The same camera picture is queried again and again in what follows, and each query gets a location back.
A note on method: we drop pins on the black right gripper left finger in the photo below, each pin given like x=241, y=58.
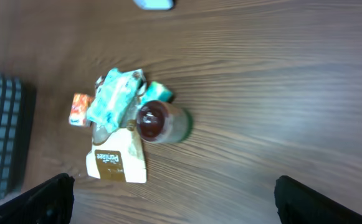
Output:
x=50, y=202

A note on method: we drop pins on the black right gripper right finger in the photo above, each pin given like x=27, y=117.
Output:
x=298, y=204

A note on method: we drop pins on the beige snack bag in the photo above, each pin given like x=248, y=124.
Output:
x=118, y=156

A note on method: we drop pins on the orange small packet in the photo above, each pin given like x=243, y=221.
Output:
x=78, y=113

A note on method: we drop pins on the teal snack packet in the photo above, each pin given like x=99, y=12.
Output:
x=113, y=97

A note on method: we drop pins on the green tissue packet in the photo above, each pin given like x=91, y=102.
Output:
x=156, y=91

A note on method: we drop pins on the white barcode scanner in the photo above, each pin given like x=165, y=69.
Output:
x=155, y=5

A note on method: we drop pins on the grey plastic shopping basket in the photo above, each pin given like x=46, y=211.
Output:
x=17, y=105

